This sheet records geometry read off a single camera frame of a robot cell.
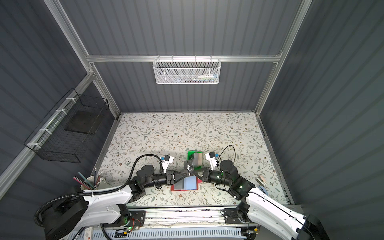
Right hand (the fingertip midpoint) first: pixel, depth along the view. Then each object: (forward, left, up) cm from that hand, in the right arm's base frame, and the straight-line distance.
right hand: (194, 175), depth 72 cm
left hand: (-1, +4, -1) cm, 4 cm away
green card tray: (+18, +4, -15) cm, 24 cm away
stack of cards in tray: (+14, -1, -11) cm, 18 cm away
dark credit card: (+5, +3, 0) cm, 6 cm away
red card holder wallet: (+1, +3, -16) cm, 16 cm away
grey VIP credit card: (0, +9, -15) cm, 17 cm away
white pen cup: (-1, +52, -6) cm, 52 cm away
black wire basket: (+14, +63, +14) cm, 66 cm away
